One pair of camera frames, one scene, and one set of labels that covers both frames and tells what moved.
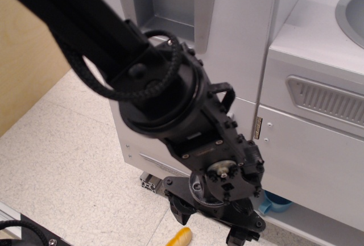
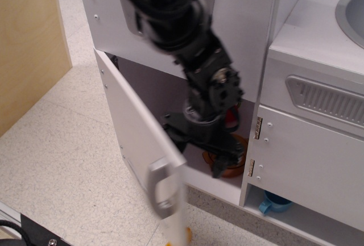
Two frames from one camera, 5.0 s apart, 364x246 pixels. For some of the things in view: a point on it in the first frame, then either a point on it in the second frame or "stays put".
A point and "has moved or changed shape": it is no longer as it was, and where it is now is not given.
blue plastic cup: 273,203 stays put
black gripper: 223,190 → 209,125
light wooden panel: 32,59 stays put
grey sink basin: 350,15 stays put
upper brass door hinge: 258,127 stays put
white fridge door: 139,150 has moved or changed shape
